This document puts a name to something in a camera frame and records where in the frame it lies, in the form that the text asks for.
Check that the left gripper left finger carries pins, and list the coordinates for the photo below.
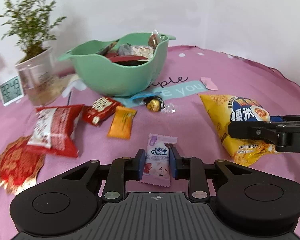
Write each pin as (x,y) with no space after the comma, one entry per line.
(138,164)

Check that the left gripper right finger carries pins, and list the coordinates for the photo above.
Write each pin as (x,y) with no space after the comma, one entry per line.
(177,166)

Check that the purple white candy packet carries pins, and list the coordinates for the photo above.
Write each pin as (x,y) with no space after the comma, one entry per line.
(156,170)

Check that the yellow chips bag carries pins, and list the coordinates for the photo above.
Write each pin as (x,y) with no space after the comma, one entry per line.
(223,109)

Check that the clear nougat candy packet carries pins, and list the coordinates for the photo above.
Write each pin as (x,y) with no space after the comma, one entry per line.
(145,51)

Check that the orange candy packet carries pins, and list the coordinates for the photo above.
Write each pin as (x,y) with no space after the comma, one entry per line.
(121,125)

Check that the pink tablecloth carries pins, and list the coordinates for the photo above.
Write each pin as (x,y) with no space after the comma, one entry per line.
(190,122)

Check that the gold foil chocolate ball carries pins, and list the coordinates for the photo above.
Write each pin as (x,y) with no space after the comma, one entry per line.
(156,104)

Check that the small red candy packet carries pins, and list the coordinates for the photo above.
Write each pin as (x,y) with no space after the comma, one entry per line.
(100,110)

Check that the small pink candy wrapper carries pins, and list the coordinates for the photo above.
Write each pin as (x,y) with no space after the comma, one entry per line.
(208,83)

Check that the red white snack bag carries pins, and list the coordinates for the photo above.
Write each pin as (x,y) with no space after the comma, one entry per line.
(54,131)

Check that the green plastic bowl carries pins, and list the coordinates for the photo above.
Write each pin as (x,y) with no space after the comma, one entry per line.
(111,79)

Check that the red snack in bowl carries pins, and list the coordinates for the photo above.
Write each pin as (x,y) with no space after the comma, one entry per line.
(128,60)

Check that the red gold ornate packet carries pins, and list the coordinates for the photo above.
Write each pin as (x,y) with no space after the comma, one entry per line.
(18,168)

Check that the white digital clock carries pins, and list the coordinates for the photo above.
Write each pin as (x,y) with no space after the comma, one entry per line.
(11,91)

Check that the clear potted plant cup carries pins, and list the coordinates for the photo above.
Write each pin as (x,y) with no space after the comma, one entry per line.
(29,20)

